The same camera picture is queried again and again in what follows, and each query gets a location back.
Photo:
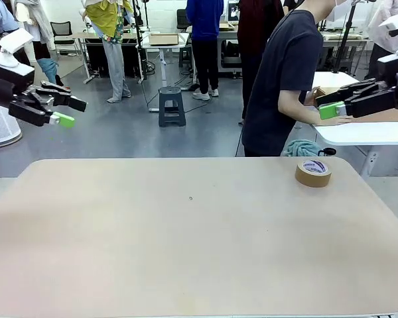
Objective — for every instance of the person's left hand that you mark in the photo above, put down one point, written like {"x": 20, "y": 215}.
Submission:
{"x": 311, "y": 97}

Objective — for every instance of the mannequin in yellow-green garment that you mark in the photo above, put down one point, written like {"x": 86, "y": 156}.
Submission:
{"x": 111, "y": 20}

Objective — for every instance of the teal crumpled cloth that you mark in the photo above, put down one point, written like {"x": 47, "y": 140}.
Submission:
{"x": 300, "y": 149}

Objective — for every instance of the person in light blue shirt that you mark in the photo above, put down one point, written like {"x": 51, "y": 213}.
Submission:
{"x": 0, "y": 16}

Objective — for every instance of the white side table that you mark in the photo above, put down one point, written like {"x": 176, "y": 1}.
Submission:
{"x": 351, "y": 134}

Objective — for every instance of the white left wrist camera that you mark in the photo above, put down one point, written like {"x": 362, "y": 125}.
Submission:
{"x": 15, "y": 39}

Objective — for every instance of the black tripod stand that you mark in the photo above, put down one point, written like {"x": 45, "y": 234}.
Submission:
{"x": 346, "y": 33}

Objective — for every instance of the black plastic step stool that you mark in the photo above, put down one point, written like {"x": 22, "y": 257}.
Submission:
{"x": 172, "y": 106}

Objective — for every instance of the person in dark red top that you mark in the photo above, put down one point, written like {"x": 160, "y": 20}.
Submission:
{"x": 255, "y": 26}

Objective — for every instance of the person in royal blue top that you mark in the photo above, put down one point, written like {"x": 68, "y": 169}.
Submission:
{"x": 204, "y": 20}

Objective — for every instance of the flat cardboard box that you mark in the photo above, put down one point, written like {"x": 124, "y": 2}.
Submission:
{"x": 164, "y": 38}

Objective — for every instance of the black mesh office chair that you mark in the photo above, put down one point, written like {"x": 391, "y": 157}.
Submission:
{"x": 61, "y": 31}

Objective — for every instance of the white perforated air purifier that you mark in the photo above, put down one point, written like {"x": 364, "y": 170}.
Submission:
{"x": 0, "y": 129}

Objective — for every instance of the computer monitor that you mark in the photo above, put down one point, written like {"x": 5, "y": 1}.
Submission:
{"x": 233, "y": 10}

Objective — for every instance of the mannequin with grey scarf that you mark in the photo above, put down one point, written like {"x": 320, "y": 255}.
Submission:
{"x": 39, "y": 23}

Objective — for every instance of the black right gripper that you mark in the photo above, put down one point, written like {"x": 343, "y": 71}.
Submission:
{"x": 393, "y": 69}

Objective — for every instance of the person's right forearm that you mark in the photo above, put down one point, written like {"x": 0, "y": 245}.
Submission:
{"x": 302, "y": 112}

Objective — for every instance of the brown cardboard shipping box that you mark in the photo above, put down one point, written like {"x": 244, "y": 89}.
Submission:
{"x": 384, "y": 116}

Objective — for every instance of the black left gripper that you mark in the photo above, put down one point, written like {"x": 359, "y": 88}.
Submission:
{"x": 6, "y": 83}

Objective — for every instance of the person's right hand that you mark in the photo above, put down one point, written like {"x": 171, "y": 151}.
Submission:
{"x": 348, "y": 119}

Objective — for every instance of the white standing desk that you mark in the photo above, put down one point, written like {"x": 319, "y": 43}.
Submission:
{"x": 152, "y": 46}

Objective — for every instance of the brown packing tape roll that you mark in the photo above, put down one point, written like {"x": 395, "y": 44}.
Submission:
{"x": 313, "y": 177}

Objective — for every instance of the person in navy t-shirt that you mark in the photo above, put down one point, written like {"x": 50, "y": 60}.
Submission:
{"x": 278, "y": 66}

